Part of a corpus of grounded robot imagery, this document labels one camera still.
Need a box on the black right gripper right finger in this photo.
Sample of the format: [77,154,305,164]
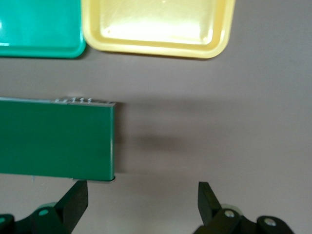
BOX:
[192,181,293,234]

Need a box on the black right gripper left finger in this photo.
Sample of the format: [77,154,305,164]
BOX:
[0,180,89,234]

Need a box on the green conveyor belt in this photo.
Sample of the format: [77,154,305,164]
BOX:
[0,97,116,182]

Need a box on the green plastic tray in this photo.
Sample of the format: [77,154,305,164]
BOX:
[0,0,86,59]

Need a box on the yellow plastic tray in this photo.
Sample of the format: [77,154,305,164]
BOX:
[81,0,236,60]

